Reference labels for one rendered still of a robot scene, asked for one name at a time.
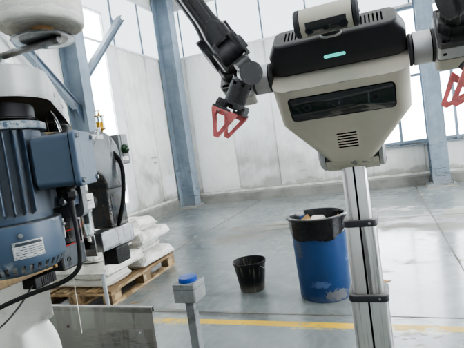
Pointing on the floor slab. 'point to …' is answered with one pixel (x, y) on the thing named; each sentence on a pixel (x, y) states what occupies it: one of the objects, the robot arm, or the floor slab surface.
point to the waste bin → (321, 254)
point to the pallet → (143, 275)
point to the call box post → (194, 325)
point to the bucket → (250, 273)
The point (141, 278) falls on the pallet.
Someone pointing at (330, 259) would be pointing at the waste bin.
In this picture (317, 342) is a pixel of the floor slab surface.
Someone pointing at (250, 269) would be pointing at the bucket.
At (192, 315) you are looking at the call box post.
